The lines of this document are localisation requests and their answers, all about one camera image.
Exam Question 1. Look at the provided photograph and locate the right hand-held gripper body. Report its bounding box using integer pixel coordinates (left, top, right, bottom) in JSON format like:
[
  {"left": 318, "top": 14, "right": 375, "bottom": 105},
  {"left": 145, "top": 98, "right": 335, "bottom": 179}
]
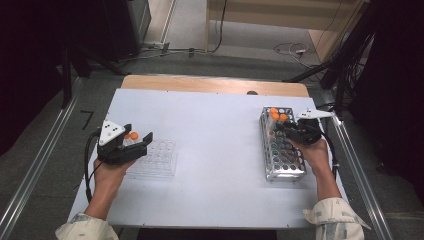
[{"left": 289, "top": 109, "right": 334, "bottom": 146}]

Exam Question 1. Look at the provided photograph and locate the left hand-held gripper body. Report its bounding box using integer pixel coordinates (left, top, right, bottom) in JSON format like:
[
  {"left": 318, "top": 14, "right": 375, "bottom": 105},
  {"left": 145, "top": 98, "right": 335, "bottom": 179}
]
[{"left": 97, "top": 119, "right": 149, "bottom": 165}]

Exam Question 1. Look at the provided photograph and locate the clear plastic tube rack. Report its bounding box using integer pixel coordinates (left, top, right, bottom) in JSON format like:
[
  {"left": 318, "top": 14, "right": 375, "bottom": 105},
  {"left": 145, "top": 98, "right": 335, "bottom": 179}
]
[{"left": 126, "top": 139, "right": 178, "bottom": 178}]

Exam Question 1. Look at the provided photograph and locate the metal test tube rack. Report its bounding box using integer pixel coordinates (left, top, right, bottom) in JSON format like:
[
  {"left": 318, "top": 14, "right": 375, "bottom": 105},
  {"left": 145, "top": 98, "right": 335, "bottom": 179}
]
[{"left": 258, "top": 106, "right": 308, "bottom": 184}]

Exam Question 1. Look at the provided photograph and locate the person's right hand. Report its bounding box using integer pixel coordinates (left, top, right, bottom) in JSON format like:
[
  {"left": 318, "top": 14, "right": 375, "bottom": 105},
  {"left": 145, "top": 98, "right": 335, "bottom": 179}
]
[{"left": 289, "top": 138, "right": 331, "bottom": 178}]

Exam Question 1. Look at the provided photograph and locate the person's left hand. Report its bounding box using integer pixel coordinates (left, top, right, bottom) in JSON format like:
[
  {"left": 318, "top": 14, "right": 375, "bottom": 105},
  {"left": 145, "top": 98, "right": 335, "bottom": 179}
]
[{"left": 93, "top": 158, "right": 138, "bottom": 198}]

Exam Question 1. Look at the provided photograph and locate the black metal stand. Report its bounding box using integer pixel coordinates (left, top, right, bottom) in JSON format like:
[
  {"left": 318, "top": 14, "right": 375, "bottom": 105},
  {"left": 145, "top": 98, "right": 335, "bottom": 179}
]
[
  {"left": 60, "top": 43, "right": 130, "bottom": 110},
  {"left": 282, "top": 0, "right": 379, "bottom": 118}
]

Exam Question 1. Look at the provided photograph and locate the white board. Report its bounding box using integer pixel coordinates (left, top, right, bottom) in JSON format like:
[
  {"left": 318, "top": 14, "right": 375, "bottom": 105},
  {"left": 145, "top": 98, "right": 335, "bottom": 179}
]
[{"left": 66, "top": 88, "right": 358, "bottom": 230}]

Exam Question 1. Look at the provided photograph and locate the wooden table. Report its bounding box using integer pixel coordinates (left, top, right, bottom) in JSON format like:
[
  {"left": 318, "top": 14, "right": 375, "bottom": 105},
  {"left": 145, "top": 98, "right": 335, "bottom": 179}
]
[{"left": 120, "top": 74, "right": 310, "bottom": 98}]

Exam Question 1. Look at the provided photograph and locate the power strip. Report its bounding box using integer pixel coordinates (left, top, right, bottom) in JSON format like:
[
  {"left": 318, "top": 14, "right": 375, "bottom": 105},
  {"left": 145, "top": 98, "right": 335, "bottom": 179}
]
[{"left": 141, "top": 41, "right": 171, "bottom": 54}]

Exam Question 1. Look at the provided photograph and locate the black computer case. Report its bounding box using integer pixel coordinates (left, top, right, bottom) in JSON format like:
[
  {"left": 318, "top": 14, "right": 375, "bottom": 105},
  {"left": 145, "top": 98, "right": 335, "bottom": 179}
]
[{"left": 103, "top": 0, "right": 153, "bottom": 63}]

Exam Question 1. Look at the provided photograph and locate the dark curtain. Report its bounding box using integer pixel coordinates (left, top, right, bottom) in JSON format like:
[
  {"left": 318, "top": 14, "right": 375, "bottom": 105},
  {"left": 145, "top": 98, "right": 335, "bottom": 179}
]
[
  {"left": 0, "top": 0, "right": 111, "bottom": 157},
  {"left": 348, "top": 0, "right": 424, "bottom": 204}
]

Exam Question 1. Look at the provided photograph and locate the light wooden cabinet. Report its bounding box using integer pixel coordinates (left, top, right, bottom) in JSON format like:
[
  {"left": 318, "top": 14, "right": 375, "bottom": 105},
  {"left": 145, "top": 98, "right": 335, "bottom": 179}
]
[{"left": 204, "top": 0, "right": 368, "bottom": 64}]

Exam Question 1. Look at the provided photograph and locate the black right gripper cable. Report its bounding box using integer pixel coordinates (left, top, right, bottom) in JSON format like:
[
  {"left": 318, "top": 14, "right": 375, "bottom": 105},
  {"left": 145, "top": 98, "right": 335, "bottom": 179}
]
[{"left": 319, "top": 131, "right": 341, "bottom": 175}]

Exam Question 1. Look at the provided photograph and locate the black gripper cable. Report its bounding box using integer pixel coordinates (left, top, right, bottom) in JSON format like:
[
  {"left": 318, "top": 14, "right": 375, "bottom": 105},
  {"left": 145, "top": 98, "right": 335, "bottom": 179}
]
[
  {"left": 319, "top": 131, "right": 341, "bottom": 175},
  {"left": 83, "top": 128, "right": 103, "bottom": 204}
]

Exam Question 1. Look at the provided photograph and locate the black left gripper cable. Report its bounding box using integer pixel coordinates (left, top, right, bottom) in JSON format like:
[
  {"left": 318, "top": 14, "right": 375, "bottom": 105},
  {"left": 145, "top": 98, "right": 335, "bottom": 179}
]
[{"left": 83, "top": 128, "right": 103, "bottom": 204}]

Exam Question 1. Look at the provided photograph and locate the aluminium floor rail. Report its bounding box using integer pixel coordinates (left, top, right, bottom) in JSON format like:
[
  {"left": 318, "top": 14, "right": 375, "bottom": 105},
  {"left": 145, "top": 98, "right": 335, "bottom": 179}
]
[
  {"left": 319, "top": 89, "right": 395, "bottom": 240},
  {"left": 0, "top": 76, "right": 84, "bottom": 240}
]

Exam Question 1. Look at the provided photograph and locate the white floor cable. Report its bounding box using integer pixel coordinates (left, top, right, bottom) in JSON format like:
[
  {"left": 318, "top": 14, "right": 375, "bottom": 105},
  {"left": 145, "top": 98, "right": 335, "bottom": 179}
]
[{"left": 273, "top": 42, "right": 310, "bottom": 67}]

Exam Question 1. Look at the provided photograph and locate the grey floor cable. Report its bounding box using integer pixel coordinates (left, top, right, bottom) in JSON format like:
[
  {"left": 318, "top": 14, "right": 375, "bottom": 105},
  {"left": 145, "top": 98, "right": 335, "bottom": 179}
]
[{"left": 119, "top": 46, "right": 208, "bottom": 63}]

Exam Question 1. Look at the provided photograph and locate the black hanging cable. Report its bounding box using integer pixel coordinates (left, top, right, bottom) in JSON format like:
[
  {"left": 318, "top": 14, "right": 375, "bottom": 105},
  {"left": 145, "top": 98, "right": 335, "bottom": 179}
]
[{"left": 212, "top": 0, "right": 229, "bottom": 54}]

